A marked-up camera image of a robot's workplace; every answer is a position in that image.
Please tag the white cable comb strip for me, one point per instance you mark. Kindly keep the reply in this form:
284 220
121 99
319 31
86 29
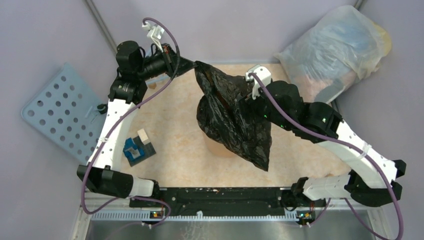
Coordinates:
153 216

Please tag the large translucent trash bag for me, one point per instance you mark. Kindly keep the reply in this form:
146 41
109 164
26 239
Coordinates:
342 49

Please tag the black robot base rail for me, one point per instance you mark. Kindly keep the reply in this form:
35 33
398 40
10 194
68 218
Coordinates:
227 201

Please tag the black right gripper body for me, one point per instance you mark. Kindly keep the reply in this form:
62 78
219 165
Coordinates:
259 109

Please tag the dark grey flat plate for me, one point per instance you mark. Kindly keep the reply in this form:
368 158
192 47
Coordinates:
148 149

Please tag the light blue perforated board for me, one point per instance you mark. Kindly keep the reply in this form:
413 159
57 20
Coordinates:
65 111

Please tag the light blue tripod stand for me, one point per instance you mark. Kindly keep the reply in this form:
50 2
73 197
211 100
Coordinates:
102 108

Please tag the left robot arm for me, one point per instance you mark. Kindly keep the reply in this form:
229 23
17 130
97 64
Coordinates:
102 173

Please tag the orange plastic trash bin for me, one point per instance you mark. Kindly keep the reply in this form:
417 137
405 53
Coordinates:
216 148

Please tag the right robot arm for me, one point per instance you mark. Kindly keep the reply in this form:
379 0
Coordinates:
372 180

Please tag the blue clamp block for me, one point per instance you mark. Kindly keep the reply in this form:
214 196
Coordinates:
132 151

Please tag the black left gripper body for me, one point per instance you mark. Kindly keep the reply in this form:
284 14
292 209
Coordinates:
169 62

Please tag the small wooden block by tripod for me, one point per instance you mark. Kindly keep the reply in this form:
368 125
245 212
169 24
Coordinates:
152 86

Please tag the white cube block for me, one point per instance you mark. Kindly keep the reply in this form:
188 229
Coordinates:
143 136

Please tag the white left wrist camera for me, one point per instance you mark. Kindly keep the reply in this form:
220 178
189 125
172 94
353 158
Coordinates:
155 33

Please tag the black trash bag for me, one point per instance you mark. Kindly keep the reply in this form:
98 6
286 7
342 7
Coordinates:
224 116

